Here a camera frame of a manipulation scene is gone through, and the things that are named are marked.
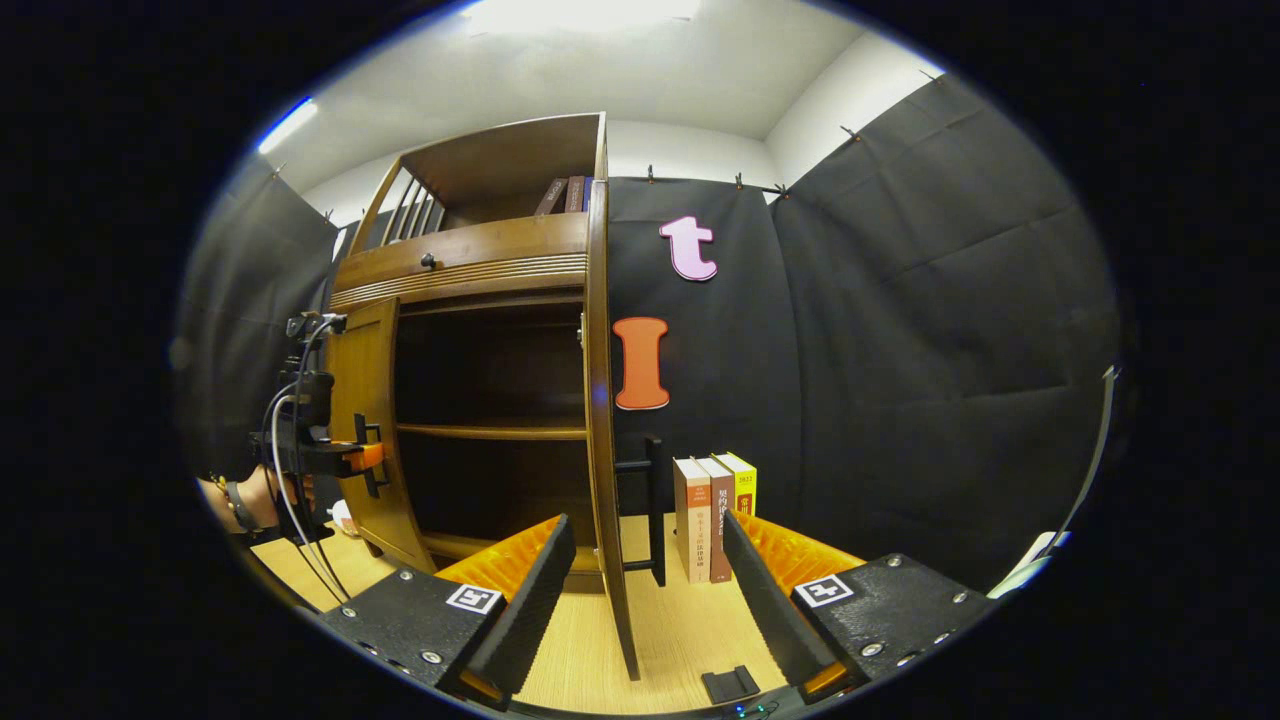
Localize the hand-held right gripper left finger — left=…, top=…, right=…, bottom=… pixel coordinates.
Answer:
left=318, top=513, right=578, bottom=711

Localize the cream book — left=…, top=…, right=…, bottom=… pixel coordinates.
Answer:
left=673, top=457, right=713, bottom=585

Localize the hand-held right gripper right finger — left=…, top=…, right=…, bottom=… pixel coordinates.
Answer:
left=720, top=510, right=1001, bottom=704

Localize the yellow book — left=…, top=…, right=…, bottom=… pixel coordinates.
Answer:
left=715, top=452, right=758, bottom=521

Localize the wooden double-door shoe cabinet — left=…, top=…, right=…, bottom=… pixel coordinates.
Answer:
left=325, top=112, right=611, bottom=593

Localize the white cable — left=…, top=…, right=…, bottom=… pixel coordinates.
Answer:
left=270, top=393, right=346, bottom=603

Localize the black cable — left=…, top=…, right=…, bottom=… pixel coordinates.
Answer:
left=260, top=318, right=353, bottom=603

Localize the wooden shoe cabinet door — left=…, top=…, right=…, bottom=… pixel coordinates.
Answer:
left=325, top=297, right=438, bottom=575
left=582, top=180, right=667, bottom=681

